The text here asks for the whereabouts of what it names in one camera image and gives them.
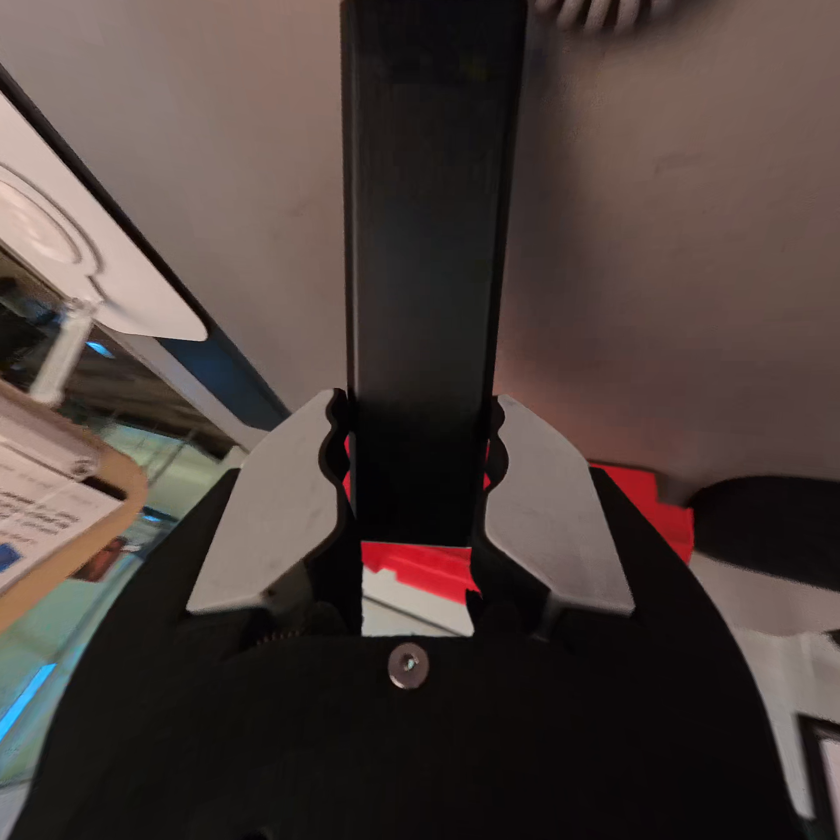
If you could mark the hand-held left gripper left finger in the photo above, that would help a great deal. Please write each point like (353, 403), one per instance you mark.
(275, 512)

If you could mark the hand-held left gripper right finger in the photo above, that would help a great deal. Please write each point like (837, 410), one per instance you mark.
(558, 518)

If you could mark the red plastic bin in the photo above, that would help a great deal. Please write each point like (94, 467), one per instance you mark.
(420, 564)

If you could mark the black mesh office chair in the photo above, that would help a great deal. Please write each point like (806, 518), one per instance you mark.
(774, 525)

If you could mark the cardboard box with paper label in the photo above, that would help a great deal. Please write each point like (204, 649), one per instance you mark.
(39, 525)

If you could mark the white rounded plate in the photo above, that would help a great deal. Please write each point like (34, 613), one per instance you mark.
(131, 282)

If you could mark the clear acrylic bracket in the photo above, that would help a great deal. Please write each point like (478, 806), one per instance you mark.
(62, 354)

